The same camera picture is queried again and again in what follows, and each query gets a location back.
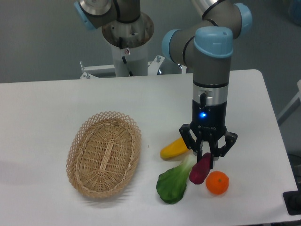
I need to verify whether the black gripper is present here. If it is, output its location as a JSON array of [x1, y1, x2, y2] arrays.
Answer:
[[179, 100, 238, 169]]

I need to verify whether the purple sweet potato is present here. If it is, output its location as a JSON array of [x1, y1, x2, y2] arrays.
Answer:
[[189, 153, 211, 185]]

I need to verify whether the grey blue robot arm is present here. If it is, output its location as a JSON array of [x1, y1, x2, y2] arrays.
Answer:
[[74, 0, 253, 162]]

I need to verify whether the oval wicker basket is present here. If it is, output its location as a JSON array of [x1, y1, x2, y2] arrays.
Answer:
[[66, 111, 142, 198]]

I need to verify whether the yellow mango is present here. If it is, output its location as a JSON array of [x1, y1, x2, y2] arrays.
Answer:
[[160, 138, 189, 161]]

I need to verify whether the orange tangerine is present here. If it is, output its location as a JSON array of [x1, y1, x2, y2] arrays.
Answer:
[[206, 171, 230, 195]]

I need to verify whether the green bok choy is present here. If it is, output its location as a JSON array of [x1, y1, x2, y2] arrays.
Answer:
[[156, 155, 196, 204]]

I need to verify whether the black box at table edge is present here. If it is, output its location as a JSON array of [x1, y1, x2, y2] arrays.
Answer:
[[283, 191, 301, 216]]

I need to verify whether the white frame at right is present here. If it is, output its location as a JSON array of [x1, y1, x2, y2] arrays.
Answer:
[[277, 80, 301, 126]]

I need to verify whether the white metal base frame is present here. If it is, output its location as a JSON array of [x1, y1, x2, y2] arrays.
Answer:
[[79, 55, 189, 79]]

